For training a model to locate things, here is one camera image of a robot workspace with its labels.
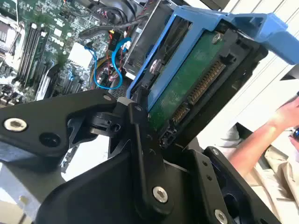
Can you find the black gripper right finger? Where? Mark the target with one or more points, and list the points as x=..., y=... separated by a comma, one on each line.
x=224, y=177

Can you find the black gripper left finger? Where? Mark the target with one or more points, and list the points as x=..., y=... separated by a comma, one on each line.
x=46, y=121

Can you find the person's bare hand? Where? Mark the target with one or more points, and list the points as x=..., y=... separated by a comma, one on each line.
x=288, y=109

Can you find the hard disk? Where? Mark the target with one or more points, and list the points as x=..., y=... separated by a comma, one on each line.
x=177, y=93

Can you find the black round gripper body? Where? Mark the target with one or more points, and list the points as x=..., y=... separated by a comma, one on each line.
x=93, y=198

